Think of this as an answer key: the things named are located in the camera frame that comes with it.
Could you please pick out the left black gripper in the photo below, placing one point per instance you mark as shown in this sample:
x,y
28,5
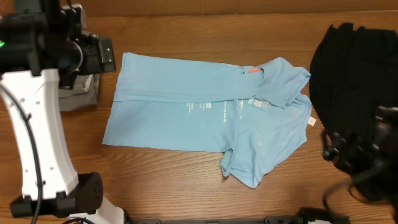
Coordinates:
x,y
91,49

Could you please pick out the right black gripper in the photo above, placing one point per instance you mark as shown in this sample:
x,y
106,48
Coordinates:
x,y
351,148

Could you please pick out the light blue t-shirt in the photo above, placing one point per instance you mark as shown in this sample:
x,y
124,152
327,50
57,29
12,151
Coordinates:
x,y
255,115

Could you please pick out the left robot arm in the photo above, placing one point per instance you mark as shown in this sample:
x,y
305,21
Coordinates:
x,y
44,47

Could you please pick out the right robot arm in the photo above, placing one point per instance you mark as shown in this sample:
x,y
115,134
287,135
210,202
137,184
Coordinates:
x,y
379,183

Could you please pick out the folded grey garment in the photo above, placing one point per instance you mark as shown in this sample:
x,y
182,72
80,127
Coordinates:
x,y
84,93

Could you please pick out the black garment pile right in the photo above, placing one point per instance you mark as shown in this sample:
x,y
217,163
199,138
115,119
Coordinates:
x,y
353,72

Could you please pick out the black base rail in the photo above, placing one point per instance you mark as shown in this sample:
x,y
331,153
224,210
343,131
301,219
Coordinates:
x,y
211,221

